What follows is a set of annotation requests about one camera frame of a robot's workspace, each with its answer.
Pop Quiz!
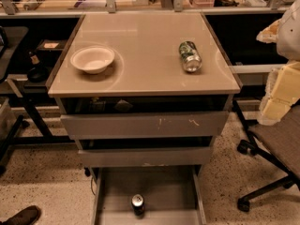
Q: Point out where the grey top drawer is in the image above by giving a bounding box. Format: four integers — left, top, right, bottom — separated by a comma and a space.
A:
61, 112, 229, 140

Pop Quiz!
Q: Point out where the grey middle drawer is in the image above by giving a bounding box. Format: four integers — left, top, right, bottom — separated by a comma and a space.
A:
78, 147, 212, 167

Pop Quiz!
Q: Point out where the grey open bottom drawer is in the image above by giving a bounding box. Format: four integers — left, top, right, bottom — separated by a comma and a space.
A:
92, 166, 206, 225

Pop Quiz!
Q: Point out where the dark pepsi can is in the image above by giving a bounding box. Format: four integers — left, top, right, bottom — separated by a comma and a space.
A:
131, 194, 144, 216

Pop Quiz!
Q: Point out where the black side table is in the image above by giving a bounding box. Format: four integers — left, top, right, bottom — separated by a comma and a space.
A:
0, 26, 72, 174

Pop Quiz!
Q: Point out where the white paper bowl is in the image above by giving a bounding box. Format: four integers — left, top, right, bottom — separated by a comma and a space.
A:
70, 46, 115, 74

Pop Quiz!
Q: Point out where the black office chair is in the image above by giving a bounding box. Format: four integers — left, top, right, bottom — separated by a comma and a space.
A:
232, 100, 300, 212

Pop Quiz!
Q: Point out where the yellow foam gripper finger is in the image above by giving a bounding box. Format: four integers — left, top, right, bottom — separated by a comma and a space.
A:
256, 19, 280, 43
258, 61, 300, 126

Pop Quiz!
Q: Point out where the green soda can lying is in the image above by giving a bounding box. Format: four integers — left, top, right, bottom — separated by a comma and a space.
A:
179, 41, 202, 73

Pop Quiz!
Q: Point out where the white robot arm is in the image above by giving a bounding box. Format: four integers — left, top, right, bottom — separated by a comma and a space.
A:
256, 0, 300, 126

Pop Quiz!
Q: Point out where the black round object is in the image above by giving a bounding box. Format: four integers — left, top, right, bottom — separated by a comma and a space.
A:
27, 67, 49, 83

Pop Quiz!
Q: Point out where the dark glass bottle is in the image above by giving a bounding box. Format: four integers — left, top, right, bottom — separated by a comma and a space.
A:
28, 51, 41, 68

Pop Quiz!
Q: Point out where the dark shoe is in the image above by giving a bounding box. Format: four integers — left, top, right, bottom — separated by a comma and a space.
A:
0, 205, 40, 225

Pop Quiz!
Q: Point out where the grey drawer cabinet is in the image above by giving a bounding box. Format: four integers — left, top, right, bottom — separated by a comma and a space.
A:
45, 10, 244, 225

